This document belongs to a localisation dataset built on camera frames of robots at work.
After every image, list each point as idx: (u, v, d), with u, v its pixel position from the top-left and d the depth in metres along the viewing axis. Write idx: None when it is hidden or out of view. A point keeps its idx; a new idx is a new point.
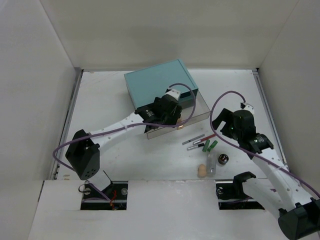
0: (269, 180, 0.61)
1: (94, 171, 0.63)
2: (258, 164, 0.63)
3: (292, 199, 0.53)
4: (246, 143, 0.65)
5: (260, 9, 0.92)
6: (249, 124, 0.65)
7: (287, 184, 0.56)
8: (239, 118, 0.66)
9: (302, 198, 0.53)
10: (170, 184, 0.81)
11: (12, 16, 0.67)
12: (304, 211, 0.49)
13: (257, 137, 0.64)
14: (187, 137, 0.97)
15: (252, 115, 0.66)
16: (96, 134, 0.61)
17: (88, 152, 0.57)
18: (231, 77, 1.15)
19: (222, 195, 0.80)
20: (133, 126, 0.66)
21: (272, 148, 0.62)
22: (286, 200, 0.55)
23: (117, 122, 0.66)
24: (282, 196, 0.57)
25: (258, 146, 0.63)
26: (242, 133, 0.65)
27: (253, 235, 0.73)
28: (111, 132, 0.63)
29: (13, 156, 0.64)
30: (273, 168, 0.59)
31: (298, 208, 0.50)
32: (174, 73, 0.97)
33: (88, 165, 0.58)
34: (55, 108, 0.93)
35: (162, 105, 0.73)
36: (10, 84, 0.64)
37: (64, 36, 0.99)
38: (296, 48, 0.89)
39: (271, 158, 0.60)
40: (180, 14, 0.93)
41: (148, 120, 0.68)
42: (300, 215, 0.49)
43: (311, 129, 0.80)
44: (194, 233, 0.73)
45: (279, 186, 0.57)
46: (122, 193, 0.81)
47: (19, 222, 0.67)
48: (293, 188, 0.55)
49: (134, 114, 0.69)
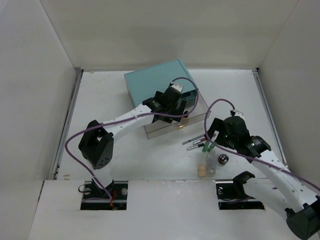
0: (273, 182, 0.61)
1: (107, 160, 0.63)
2: (258, 167, 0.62)
3: (299, 200, 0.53)
4: (243, 148, 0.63)
5: (260, 9, 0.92)
6: (242, 128, 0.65)
7: (291, 185, 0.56)
8: (231, 124, 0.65)
9: (308, 197, 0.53)
10: (170, 184, 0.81)
11: (11, 15, 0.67)
12: (312, 211, 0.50)
13: (253, 140, 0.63)
14: (187, 137, 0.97)
15: (243, 120, 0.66)
16: (108, 123, 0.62)
17: (103, 140, 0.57)
18: (231, 77, 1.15)
19: (222, 195, 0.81)
20: (142, 116, 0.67)
21: (269, 150, 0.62)
22: (293, 201, 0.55)
23: (127, 113, 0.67)
24: (287, 198, 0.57)
25: (255, 149, 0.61)
26: (238, 137, 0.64)
27: (253, 235, 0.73)
28: (123, 122, 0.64)
29: (13, 156, 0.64)
30: (274, 170, 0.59)
31: (307, 209, 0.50)
32: (174, 73, 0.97)
33: (103, 155, 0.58)
34: (55, 108, 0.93)
35: (167, 96, 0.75)
36: (11, 84, 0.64)
37: (63, 36, 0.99)
38: (296, 48, 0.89)
39: (271, 160, 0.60)
40: (180, 14, 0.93)
41: (156, 110, 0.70)
42: (310, 216, 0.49)
43: (311, 129, 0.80)
44: (194, 233, 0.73)
45: (284, 187, 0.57)
46: (122, 193, 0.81)
47: (19, 222, 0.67)
48: (298, 189, 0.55)
49: (142, 105, 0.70)
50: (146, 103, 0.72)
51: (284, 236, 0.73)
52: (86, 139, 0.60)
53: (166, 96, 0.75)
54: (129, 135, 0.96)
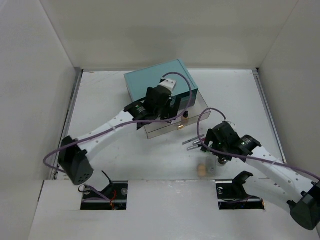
0: (268, 177, 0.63)
1: (88, 175, 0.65)
2: (252, 165, 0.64)
3: (297, 190, 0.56)
4: (235, 149, 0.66)
5: (260, 9, 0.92)
6: (230, 131, 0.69)
7: (286, 176, 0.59)
8: (218, 130, 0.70)
9: (304, 185, 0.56)
10: (170, 184, 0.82)
11: (11, 15, 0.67)
12: (311, 198, 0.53)
13: (243, 139, 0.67)
14: (187, 137, 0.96)
15: (229, 123, 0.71)
16: (83, 139, 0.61)
17: (76, 159, 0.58)
18: (231, 77, 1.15)
19: (222, 195, 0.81)
20: (121, 126, 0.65)
21: (260, 146, 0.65)
22: (291, 192, 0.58)
23: (106, 124, 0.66)
24: (286, 190, 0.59)
25: (246, 148, 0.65)
26: (228, 140, 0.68)
27: (253, 235, 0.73)
28: (99, 136, 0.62)
29: (13, 156, 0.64)
30: (268, 165, 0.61)
31: (305, 197, 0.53)
32: (174, 73, 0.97)
33: (77, 171, 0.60)
34: (55, 108, 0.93)
35: (153, 99, 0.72)
36: (10, 84, 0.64)
37: (63, 36, 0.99)
38: (296, 48, 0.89)
39: (263, 156, 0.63)
40: (180, 14, 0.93)
41: (138, 117, 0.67)
42: (309, 203, 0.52)
43: (311, 129, 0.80)
44: (194, 233, 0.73)
45: (280, 180, 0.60)
46: (121, 193, 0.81)
47: (19, 222, 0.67)
48: (293, 179, 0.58)
49: (123, 112, 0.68)
50: (129, 108, 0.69)
51: (284, 236, 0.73)
52: (62, 154, 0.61)
53: (152, 99, 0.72)
54: (129, 135, 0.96)
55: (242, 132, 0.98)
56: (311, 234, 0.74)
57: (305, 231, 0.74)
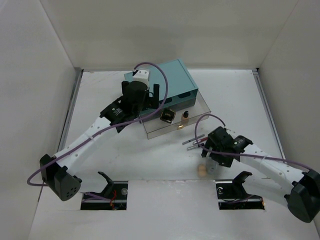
0: (262, 172, 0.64)
1: (76, 188, 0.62)
2: (245, 161, 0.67)
3: (288, 180, 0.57)
4: (229, 149, 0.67)
5: (260, 9, 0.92)
6: (224, 134, 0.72)
7: (277, 168, 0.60)
8: (212, 134, 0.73)
9: (295, 176, 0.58)
10: (170, 184, 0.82)
11: (11, 15, 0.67)
12: (302, 186, 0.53)
13: (236, 139, 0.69)
14: (187, 137, 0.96)
15: (222, 126, 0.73)
16: (61, 156, 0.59)
17: (57, 178, 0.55)
18: (231, 77, 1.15)
19: (222, 195, 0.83)
20: (99, 134, 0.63)
21: (251, 144, 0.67)
22: (284, 184, 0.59)
23: (83, 134, 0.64)
24: (278, 183, 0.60)
25: (239, 146, 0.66)
26: (223, 142, 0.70)
27: (253, 235, 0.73)
28: (77, 149, 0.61)
29: (13, 156, 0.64)
30: (259, 159, 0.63)
31: (297, 186, 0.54)
32: (174, 73, 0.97)
33: (63, 187, 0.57)
34: (55, 108, 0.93)
35: (128, 97, 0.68)
36: (10, 85, 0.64)
37: (63, 36, 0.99)
38: (296, 48, 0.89)
39: (255, 152, 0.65)
40: (180, 14, 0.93)
41: (115, 121, 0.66)
42: (301, 191, 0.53)
43: (311, 130, 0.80)
44: (194, 233, 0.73)
45: (272, 173, 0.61)
46: (122, 193, 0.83)
47: (19, 222, 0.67)
48: (284, 170, 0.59)
49: (100, 118, 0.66)
50: (105, 113, 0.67)
51: (284, 236, 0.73)
52: (44, 174, 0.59)
53: (126, 98, 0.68)
54: (129, 135, 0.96)
55: (242, 132, 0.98)
56: (311, 234, 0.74)
57: (305, 231, 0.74)
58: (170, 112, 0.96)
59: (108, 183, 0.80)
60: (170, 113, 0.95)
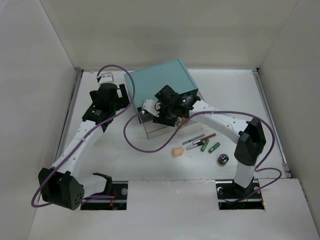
0: (212, 127, 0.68)
1: (81, 194, 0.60)
2: (196, 118, 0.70)
3: (234, 131, 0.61)
4: (179, 108, 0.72)
5: (260, 9, 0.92)
6: (171, 93, 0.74)
7: (225, 121, 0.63)
8: (160, 94, 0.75)
9: (240, 126, 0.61)
10: (170, 184, 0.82)
11: (11, 15, 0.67)
12: (247, 135, 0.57)
13: (184, 98, 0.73)
14: (187, 137, 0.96)
15: (168, 85, 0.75)
16: (59, 165, 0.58)
17: (63, 184, 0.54)
18: (231, 77, 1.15)
19: (223, 195, 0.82)
20: (89, 134, 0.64)
21: (199, 100, 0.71)
22: (231, 134, 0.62)
23: (73, 140, 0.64)
24: (228, 135, 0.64)
25: (188, 104, 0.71)
26: (171, 101, 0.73)
27: (253, 235, 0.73)
28: (73, 153, 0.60)
29: (13, 155, 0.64)
30: (208, 115, 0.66)
31: (243, 135, 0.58)
32: (174, 74, 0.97)
33: (71, 193, 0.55)
34: (55, 107, 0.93)
35: (103, 98, 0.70)
36: (10, 85, 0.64)
37: (63, 36, 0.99)
38: (296, 48, 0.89)
39: (203, 108, 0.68)
40: (180, 14, 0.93)
41: (100, 120, 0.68)
42: (247, 139, 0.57)
43: (311, 129, 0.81)
44: (194, 233, 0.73)
45: (220, 126, 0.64)
46: (122, 193, 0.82)
47: (19, 222, 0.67)
48: (231, 122, 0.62)
49: (84, 122, 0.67)
50: (87, 116, 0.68)
51: (284, 236, 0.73)
52: (46, 191, 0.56)
53: (102, 99, 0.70)
54: (129, 135, 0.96)
55: None
56: (311, 234, 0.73)
57: (305, 231, 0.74)
58: None
59: (108, 180, 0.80)
60: None
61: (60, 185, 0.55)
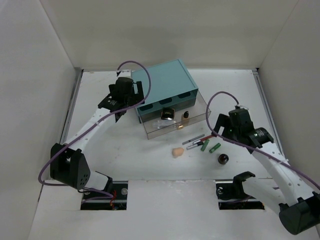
0: (270, 174, 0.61)
1: (86, 176, 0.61)
2: (257, 157, 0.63)
3: (294, 195, 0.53)
4: (245, 137, 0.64)
5: (260, 9, 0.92)
6: (246, 119, 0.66)
7: (289, 179, 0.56)
8: (235, 114, 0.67)
9: (304, 193, 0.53)
10: (170, 184, 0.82)
11: (11, 16, 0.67)
12: (307, 207, 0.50)
13: (256, 131, 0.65)
14: (187, 137, 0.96)
15: (247, 110, 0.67)
16: (71, 142, 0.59)
17: (74, 160, 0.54)
18: (231, 77, 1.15)
19: (222, 195, 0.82)
20: (103, 119, 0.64)
21: (272, 142, 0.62)
22: (287, 194, 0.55)
23: (87, 123, 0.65)
24: (283, 190, 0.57)
25: (258, 140, 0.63)
26: (241, 128, 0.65)
27: (253, 235, 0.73)
28: (86, 133, 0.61)
29: (13, 155, 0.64)
30: (274, 162, 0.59)
31: (301, 203, 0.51)
32: (175, 72, 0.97)
33: (79, 170, 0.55)
34: (55, 107, 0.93)
35: (119, 89, 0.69)
36: (10, 85, 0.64)
37: (63, 36, 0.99)
38: (296, 48, 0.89)
39: (272, 152, 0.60)
40: (180, 14, 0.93)
41: (115, 109, 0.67)
42: (303, 209, 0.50)
43: (311, 129, 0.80)
44: (194, 233, 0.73)
45: (280, 180, 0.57)
46: (122, 193, 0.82)
47: (19, 222, 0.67)
48: (294, 183, 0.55)
49: (99, 108, 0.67)
50: (102, 104, 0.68)
51: (284, 237, 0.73)
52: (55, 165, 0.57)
53: (118, 90, 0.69)
54: (129, 134, 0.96)
55: None
56: (311, 234, 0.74)
57: (305, 231, 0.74)
58: (169, 110, 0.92)
59: (108, 180, 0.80)
60: (170, 111, 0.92)
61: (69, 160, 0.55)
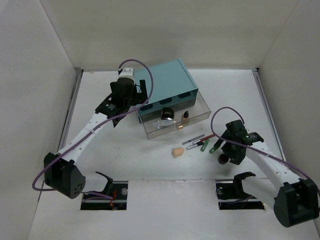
0: (261, 168, 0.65)
1: (81, 184, 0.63)
2: (250, 154, 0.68)
3: (281, 180, 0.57)
4: (238, 139, 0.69)
5: (260, 9, 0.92)
6: (239, 126, 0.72)
7: (276, 168, 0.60)
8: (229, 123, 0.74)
9: (290, 179, 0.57)
10: (170, 184, 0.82)
11: (11, 16, 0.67)
12: (292, 189, 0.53)
13: (248, 133, 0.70)
14: (188, 137, 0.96)
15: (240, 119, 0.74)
16: (65, 152, 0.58)
17: (67, 172, 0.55)
18: (231, 77, 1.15)
19: (222, 195, 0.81)
20: (99, 127, 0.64)
21: (261, 141, 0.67)
22: (276, 182, 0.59)
23: (83, 130, 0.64)
24: (273, 180, 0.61)
25: (248, 139, 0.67)
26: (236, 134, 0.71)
27: (253, 235, 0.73)
28: (80, 143, 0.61)
29: (13, 156, 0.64)
30: (262, 155, 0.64)
31: (286, 186, 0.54)
32: (175, 72, 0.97)
33: (72, 182, 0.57)
34: (55, 108, 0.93)
35: (118, 92, 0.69)
36: (10, 85, 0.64)
37: (64, 37, 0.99)
38: (296, 48, 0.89)
39: (262, 148, 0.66)
40: (180, 15, 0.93)
41: (112, 114, 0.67)
42: (289, 192, 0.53)
43: (311, 129, 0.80)
44: (194, 233, 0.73)
45: (269, 170, 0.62)
46: (122, 193, 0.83)
47: (19, 222, 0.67)
48: (281, 171, 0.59)
49: (96, 114, 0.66)
50: (99, 109, 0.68)
51: (283, 237, 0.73)
52: (49, 175, 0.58)
53: (117, 93, 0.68)
54: (129, 134, 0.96)
55: None
56: (311, 234, 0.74)
57: (305, 231, 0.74)
58: (170, 110, 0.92)
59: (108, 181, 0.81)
60: (170, 111, 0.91)
61: (63, 172, 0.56)
